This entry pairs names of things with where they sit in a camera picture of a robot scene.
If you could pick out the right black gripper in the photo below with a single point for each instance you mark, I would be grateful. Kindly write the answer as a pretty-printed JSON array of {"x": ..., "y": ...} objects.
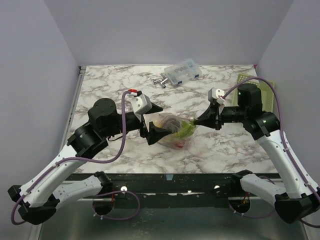
[{"x": 216, "y": 116}]

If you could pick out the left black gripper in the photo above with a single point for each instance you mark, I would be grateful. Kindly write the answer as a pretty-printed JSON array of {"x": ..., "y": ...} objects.
[{"x": 155, "y": 134}]

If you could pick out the clear zip top bag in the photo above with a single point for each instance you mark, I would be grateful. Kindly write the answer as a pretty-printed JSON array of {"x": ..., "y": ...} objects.
[{"x": 169, "y": 140}]

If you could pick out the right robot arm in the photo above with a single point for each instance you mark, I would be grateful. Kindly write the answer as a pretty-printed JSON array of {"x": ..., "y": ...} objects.
[{"x": 300, "y": 195}]

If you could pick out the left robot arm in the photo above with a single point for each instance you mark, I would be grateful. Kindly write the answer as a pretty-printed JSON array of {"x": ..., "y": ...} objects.
[{"x": 38, "y": 200}]

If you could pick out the yellow fake food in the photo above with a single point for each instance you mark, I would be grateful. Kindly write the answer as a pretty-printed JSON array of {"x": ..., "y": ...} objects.
[{"x": 158, "y": 123}]

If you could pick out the dark purple fake eggplant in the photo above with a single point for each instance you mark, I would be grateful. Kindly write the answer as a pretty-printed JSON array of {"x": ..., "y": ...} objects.
[{"x": 171, "y": 123}]

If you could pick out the green fake lettuce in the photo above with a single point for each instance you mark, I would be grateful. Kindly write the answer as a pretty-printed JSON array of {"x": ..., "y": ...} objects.
[{"x": 187, "y": 129}]

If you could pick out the red fake tomato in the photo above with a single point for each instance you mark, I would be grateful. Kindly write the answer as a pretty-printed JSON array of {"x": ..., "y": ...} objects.
[{"x": 179, "y": 144}]

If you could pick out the chrome metal faucet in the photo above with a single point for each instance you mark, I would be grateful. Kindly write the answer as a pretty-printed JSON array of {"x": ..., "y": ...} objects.
[{"x": 162, "y": 82}]

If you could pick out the clear plastic screw box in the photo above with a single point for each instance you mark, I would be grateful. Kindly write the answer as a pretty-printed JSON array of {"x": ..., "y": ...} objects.
[{"x": 182, "y": 72}]

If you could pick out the blue tape piece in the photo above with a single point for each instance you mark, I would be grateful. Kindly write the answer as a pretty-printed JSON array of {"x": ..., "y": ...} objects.
[{"x": 169, "y": 177}]

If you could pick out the green plastic basket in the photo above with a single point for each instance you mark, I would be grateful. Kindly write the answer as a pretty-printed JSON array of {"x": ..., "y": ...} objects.
[{"x": 267, "y": 95}]

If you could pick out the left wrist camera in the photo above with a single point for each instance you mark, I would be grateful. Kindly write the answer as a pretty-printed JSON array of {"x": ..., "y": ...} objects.
[{"x": 141, "y": 104}]

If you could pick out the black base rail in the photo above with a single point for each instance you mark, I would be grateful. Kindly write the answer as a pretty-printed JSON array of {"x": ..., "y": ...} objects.
[{"x": 142, "y": 190}]

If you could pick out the aluminium frame rail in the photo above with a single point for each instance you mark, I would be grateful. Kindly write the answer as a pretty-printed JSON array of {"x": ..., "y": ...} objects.
[{"x": 71, "y": 122}]

